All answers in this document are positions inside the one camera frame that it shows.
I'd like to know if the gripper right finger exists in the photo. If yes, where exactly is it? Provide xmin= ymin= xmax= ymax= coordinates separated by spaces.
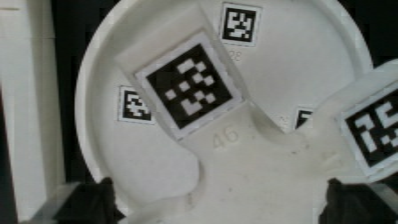
xmin=319 ymin=178 xmax=398 ymax=224

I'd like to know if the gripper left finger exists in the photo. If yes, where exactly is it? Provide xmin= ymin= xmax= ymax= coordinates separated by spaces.
xmin=20 ymin=177 xmax=123 ymax=224

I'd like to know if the white cross-shaped table base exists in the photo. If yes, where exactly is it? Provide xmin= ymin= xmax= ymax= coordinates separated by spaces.
xmin=118 ymin=6 xmax=398 ymax=224

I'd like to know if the white round table top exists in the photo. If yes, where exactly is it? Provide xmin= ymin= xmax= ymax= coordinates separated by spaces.
xmin=75 ymin=0 xmax=372 ymax=214

